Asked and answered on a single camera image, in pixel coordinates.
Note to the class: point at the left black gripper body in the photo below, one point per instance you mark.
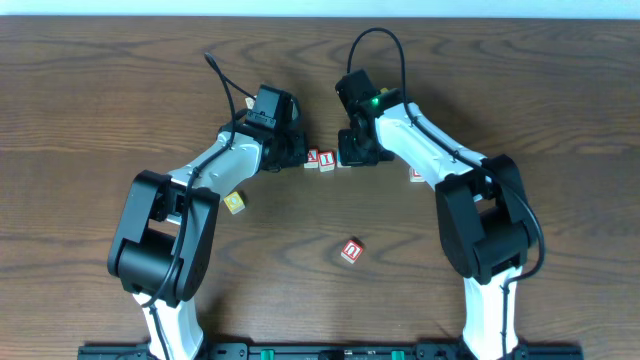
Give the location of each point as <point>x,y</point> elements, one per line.
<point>297,151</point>

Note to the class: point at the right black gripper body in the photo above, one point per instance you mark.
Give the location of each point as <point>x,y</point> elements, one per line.
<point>350,153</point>

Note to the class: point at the red letter A block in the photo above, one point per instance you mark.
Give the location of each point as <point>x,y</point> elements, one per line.
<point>312,159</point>

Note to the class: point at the red letter I block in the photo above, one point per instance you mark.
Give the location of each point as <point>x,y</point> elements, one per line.
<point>326,161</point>

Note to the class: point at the blue number 2 block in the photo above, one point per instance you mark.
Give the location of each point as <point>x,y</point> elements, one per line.
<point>339,161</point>

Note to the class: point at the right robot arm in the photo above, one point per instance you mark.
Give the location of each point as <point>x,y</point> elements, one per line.
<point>486,225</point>

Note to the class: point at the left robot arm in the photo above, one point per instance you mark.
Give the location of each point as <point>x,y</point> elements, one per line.
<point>162,245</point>

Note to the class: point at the white patterned wooden block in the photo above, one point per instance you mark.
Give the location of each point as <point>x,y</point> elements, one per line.
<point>250,102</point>

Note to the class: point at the red letter G block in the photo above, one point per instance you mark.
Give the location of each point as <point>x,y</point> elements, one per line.
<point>414,176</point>

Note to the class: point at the yellow block near centre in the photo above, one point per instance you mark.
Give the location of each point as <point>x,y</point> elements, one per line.
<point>235,203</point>

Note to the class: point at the red letter U block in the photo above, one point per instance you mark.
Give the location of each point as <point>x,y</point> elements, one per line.
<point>351,251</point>

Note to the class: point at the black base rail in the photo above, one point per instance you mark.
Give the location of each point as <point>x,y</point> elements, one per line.
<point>420,351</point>

